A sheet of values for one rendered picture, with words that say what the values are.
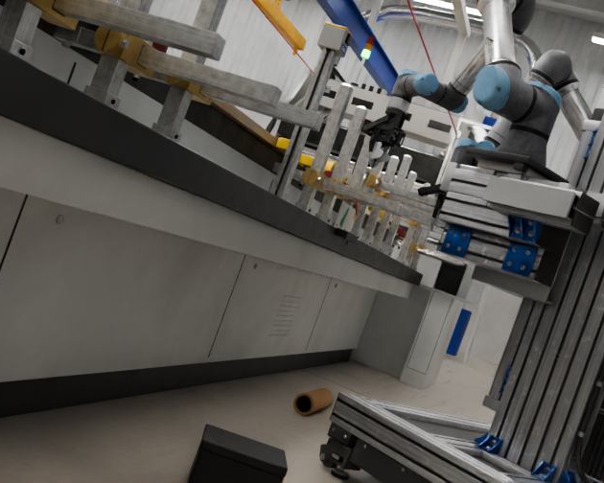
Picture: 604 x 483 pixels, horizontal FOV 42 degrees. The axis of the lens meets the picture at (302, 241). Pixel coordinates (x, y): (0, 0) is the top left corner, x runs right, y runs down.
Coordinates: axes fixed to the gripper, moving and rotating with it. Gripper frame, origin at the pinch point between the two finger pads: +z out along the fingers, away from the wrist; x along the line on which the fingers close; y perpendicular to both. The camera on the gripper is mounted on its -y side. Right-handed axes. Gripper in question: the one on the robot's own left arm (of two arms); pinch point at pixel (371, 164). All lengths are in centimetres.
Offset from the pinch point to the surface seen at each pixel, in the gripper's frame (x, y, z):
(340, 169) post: -8.6, -4.6, 5.9
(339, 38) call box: -55, 25, -20
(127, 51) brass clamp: -136, 72, 25
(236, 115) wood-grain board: -67, 9, 11
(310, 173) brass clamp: -32.5, 8.5, 15.3
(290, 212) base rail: -45, 21, 31
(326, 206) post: -8.0, -5.3, 19.7
